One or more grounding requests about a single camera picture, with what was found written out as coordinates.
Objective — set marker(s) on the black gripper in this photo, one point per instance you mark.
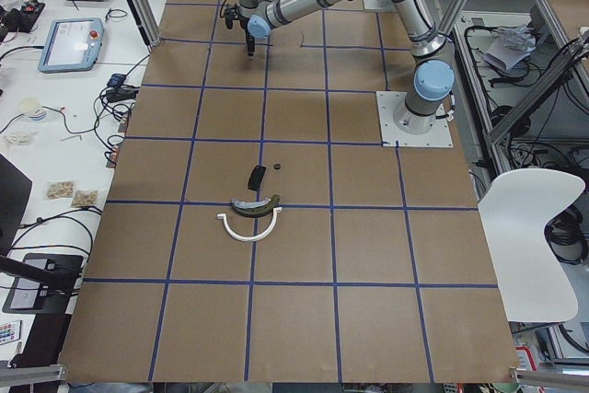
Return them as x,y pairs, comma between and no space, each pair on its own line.
248,37

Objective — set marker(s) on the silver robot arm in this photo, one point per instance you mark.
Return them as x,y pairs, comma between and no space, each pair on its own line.
433,77

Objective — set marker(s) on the black flat plate part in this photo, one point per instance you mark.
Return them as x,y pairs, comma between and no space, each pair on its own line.
256,177

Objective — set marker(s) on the olive curved brake shoe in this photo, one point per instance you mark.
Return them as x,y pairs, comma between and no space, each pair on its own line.
255,209

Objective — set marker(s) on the near blue teach pendant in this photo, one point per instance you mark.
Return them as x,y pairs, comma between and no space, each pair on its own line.
72,45

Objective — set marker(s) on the brown paper table cover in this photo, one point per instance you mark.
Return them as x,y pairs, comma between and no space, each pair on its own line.
374,266

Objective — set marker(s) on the bag of small parts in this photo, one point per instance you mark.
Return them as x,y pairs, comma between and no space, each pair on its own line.
60,189
83,198

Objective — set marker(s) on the black monitor stand base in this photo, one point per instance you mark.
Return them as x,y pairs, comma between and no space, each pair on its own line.
43,283

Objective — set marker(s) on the white chair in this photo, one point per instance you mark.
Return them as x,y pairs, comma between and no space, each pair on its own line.
515,211

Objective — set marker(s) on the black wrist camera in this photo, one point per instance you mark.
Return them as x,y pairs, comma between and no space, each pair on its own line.
231,15

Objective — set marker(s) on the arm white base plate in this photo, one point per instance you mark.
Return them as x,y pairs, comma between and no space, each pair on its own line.
379,6
400,128

